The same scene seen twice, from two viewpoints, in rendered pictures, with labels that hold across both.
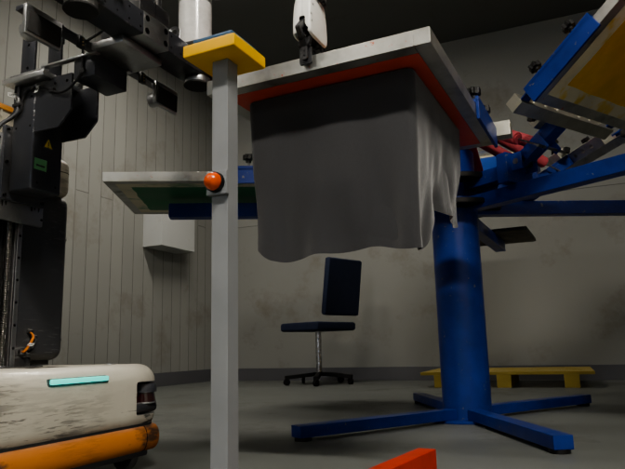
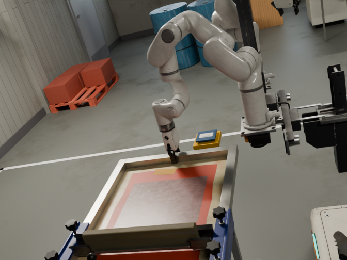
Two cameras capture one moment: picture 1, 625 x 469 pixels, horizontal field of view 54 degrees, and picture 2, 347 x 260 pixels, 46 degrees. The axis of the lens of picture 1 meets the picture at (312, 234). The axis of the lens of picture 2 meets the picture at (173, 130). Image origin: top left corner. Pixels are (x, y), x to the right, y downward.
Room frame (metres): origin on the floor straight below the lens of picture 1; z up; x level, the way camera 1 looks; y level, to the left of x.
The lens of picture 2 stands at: (3.04, -0.19, 1.88)
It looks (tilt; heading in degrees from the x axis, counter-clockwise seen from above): 24 degrees down; 173
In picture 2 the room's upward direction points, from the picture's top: 16 degrees counter-clockwise
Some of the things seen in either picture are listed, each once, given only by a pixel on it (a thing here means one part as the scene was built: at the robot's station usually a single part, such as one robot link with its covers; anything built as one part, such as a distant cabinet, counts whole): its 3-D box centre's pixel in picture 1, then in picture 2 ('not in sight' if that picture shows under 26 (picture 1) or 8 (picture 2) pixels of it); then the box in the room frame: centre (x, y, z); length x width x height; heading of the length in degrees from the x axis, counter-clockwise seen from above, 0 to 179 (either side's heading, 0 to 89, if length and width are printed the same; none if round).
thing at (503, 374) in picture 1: (508, 376); not in sight; (4.83, -1.47, 0.06); 1.22 x 0.84 x 0.11; 66
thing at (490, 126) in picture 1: (480, 124); (69, 256); (1.80, -0.53, 0.97); 0.30 x 0.05 x 0.07; 154
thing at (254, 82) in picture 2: not in sight; (246, 69); (1.63, 0.32, 1.37); 0.13 x 0.10 x 0.16; 142
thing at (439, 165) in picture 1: (437, 180); not in sight; (1.57, -0.33, 0.74); 0.46 x 0.04 x 0.42; 154
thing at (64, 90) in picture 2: not in sight; (82, 84); (-3.42, -0.59, 0.20); 1.12 x 0.80 x 0.41; 156
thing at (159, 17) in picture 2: not in sight; (194, 33); (-3.21, 1.32, 0.48); 1.29 x 0.83 x 0.95; 64
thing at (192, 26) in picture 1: (191, 32); (257, 104); (1.63, 0.34, 1.21); 0.16 x 0.13 x 0.15; 66
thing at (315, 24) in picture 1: (311, 21); (169, 136); (1.37, -0.01, 1.09); 0.10 x 0.08 x 0.11; 154
